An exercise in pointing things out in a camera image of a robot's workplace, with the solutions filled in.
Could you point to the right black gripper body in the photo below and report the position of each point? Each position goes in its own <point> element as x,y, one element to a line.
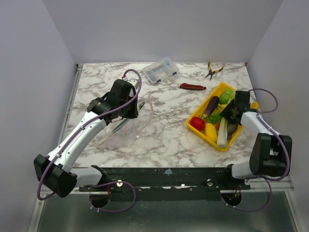
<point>228,113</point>

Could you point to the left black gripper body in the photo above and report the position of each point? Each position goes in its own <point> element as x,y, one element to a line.
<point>130,110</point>

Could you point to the yellow toy banana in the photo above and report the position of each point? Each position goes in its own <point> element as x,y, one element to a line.
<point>254,105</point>

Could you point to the green toy scallion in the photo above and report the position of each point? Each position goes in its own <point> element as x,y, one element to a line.
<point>125,121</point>

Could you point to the toy celery stalk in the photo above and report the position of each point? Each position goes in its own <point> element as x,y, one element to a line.
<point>222,134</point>

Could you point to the clear zip top bag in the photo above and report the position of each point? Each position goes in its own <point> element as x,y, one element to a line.
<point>128,134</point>

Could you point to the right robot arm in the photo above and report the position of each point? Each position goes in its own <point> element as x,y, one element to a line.
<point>271,154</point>

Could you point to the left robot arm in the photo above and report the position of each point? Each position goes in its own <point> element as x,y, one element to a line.
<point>56,170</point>

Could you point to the green toy cabbage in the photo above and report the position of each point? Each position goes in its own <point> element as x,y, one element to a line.
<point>227,96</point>

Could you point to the purple toy eggplant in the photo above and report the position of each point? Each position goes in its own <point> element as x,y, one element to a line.
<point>211,105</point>

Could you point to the yellow plastic tray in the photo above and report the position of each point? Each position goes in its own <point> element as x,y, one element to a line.
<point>205,121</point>

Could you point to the yellow toy lemon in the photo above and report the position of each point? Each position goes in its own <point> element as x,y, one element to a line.
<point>211,132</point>

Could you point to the red toy apple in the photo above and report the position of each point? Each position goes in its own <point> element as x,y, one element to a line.
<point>197,123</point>

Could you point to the yellow black pliers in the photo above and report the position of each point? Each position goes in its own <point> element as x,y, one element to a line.
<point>212,72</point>

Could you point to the clear plastic organizer box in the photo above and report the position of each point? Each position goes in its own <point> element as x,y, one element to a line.
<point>160,71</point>

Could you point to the red black utility knife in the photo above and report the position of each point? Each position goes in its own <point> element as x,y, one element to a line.
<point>187,86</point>

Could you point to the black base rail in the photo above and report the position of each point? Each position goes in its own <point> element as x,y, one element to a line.
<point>164,184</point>

